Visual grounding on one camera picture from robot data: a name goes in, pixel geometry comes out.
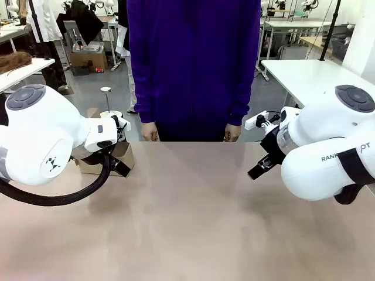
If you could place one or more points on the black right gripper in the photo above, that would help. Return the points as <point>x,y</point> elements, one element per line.
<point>271,143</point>

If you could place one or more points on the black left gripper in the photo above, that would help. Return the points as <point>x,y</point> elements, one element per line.
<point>90,159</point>

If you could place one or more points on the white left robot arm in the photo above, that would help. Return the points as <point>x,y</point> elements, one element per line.
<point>38,131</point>

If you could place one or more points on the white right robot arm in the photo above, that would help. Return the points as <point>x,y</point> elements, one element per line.
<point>316,140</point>

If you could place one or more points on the brown cardboard drink carrier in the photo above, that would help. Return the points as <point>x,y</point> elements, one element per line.
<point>124,152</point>

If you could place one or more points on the person's left hand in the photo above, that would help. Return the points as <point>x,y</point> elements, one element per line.
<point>233,132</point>

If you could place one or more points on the person's right hand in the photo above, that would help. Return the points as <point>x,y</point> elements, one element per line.
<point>150,131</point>

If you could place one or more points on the brown cardboard flap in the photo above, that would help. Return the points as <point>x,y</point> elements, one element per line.
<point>93,112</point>

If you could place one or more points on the small round metal stand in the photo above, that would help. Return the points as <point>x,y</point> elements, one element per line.
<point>105,89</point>

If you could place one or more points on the large white table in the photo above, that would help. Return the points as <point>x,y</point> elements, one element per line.
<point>307,76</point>

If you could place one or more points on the small black floor box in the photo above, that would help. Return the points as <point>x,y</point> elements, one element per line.
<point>80,71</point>

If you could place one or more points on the brown cardboard box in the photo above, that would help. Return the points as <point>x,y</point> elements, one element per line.
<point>88,60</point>

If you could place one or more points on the grey tray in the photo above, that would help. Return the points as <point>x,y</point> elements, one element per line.
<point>90,47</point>

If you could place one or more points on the person in purple sweater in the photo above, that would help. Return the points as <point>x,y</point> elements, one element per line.
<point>190,58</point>

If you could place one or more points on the white table with fur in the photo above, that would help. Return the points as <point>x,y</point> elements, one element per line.
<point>23,74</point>

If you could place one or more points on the wooden background table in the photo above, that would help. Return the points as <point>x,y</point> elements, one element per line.
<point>313,41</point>

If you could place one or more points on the grey plastic crate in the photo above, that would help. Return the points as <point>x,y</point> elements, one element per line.
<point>339,48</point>

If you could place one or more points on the white background workbench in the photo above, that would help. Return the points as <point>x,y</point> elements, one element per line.
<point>293,24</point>

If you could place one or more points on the brown fur piece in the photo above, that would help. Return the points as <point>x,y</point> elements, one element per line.
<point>14,61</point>

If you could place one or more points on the black tripod pole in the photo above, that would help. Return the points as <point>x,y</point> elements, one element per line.
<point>329,29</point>

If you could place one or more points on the black hanging cloth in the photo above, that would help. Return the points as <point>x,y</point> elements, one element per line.
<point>82,20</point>

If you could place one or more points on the person in white coat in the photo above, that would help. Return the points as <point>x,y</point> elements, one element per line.
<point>44,23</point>

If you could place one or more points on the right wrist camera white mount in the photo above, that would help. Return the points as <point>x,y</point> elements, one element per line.
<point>252,121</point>

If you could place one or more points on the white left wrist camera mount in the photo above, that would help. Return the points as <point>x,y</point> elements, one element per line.
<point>124,122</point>

